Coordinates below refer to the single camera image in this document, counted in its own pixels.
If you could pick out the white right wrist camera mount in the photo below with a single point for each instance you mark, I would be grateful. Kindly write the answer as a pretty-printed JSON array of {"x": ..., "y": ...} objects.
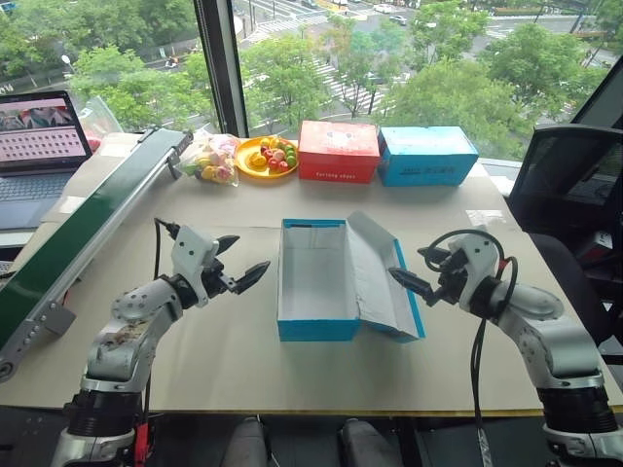
[{"x": 474, "y": 253}]

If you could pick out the green toy fruit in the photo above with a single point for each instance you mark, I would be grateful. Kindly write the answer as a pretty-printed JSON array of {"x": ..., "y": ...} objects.
[{"x": 291, "y": 156}]

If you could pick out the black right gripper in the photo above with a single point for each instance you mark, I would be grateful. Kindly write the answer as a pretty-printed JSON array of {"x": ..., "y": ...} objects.
[{"x": 450, "y": 279}]

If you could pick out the black office chair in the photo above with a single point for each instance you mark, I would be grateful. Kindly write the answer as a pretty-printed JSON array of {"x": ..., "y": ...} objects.
[{"x": 564, "y": 185}]

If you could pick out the black window frame post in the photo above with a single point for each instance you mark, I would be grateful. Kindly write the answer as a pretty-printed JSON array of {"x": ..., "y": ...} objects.
[{"x": 221, "y": 68}]

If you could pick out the clear bag of toy fruit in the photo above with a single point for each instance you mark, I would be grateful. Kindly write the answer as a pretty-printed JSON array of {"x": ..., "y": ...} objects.
[{"x": 209, "y": 163}]

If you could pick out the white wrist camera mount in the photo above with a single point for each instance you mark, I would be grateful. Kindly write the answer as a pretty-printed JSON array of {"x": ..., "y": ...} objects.
[
  {"x": 474, "y": 253},
  {"x": 192, "y": 253}
]

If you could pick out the yellow plastic plate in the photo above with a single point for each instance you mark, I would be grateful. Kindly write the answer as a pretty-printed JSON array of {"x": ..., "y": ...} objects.
[{"x": 245, "y": 169}]

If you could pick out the red shoe box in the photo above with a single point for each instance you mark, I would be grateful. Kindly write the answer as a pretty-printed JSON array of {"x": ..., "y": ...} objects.
[{"x": 336, "y": 160}]

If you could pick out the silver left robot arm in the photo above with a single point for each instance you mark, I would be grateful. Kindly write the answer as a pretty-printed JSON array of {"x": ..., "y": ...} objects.
[{"x": 126, "y": 335}]

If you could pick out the green conveyor belt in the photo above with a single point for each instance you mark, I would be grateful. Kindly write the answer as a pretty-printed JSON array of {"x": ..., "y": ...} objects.
[{"x": 73, "y": 243}]

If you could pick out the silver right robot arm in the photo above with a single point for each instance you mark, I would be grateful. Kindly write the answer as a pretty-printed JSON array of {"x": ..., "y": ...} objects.
[{"x": 550, "y": 335}]

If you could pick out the yellow toy fruit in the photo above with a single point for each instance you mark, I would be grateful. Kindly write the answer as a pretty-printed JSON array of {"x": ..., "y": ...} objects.
[{"x": 256, "y": 159}]

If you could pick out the beige cardboard table cover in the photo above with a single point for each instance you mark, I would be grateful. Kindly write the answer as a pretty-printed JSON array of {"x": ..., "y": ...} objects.
[{"x": 243, "y": 370}]

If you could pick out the pink toy fruit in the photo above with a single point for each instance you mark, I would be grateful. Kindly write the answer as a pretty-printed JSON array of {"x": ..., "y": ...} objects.
[{"x": 279, "y": 154}]

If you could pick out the clear plastic bag red contents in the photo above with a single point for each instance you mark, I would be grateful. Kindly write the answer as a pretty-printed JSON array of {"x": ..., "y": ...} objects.
[{"x": 99, "y": 124}]

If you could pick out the grey laptop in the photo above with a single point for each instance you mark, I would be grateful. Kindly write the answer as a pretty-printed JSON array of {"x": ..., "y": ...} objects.
[{"x": 34, "y": 141}]

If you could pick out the blue shoe box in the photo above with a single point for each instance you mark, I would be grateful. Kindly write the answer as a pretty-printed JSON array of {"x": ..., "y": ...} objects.
[
  {"x": 316, "y": 331},
  {"x": 423, "y": 168}
]

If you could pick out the red toy fruit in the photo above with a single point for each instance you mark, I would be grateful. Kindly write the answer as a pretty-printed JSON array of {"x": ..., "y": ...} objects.
[{"x": 273, "y": 164}]

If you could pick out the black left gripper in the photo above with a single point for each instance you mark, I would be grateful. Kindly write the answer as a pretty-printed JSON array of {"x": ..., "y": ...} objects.
[{"x": 216, "y": 279}]

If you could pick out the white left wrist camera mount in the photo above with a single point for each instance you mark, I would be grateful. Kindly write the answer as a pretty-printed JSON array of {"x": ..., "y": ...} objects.
[{"x": 192, "y": 253}]

